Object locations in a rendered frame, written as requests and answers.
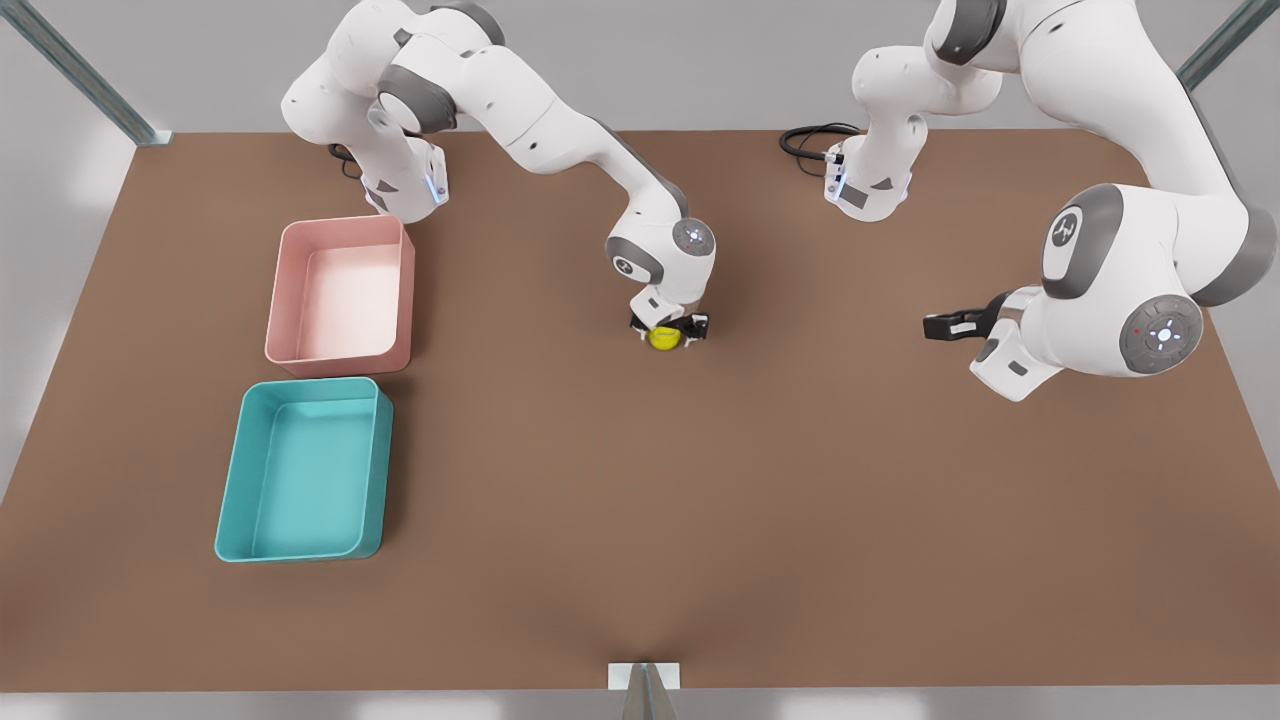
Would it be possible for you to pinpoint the pink rectangular tray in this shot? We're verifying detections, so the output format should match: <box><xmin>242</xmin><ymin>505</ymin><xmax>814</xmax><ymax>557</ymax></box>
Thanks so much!
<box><xmin>264</xmin><ymin>214</ymin><xmax>416</xmax><ymax>379</ymax></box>

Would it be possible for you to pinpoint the teal rectangular tray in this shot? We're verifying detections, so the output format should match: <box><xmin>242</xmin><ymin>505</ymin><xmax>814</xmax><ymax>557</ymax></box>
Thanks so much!
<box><xmin>214</xmin><ymin>377</ymin><xmax>394</xmax><ymax>564</ymax></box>

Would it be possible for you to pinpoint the silver frame post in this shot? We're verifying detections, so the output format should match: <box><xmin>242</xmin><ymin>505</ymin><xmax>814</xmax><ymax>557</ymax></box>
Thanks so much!
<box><xmin>0</xmin><ymin>0</ymin><xmax>173</xmax><ymax>147</ymax></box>
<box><xmin>1177</xmin><ymin>0</ymin><xmax>1280</xmax><ymax>93</ymax></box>
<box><xmin>608</xmin><ymin>661</ymin><xmax>681</xmax><ymax>720</ymax></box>

